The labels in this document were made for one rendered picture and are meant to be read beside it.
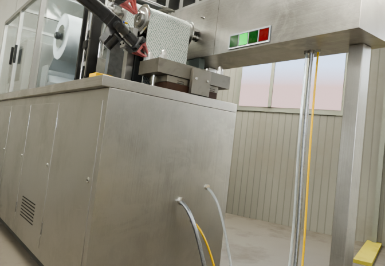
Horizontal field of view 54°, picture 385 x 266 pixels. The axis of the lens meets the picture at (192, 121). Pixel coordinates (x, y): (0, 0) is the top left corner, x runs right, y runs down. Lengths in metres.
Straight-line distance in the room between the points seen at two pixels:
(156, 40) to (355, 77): 0.88
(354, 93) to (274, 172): 2.63
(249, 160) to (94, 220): 2.95
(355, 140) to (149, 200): 0.80
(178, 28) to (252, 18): 0.37
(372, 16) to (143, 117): 0.88
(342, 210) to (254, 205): 2.70
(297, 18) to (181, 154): 0.70
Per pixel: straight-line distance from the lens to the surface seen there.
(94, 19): 2.04
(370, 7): 1.48
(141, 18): 1.81
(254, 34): 1.69
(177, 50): 1.86
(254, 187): 4.15
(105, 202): 1.40
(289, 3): 1.62
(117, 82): 1.39
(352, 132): 1.51
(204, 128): 1.60
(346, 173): 1.51
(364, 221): 3.92
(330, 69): 4.03
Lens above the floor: 0.68
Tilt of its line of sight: 4 degrees up
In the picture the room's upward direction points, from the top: 7 degrees clockwise
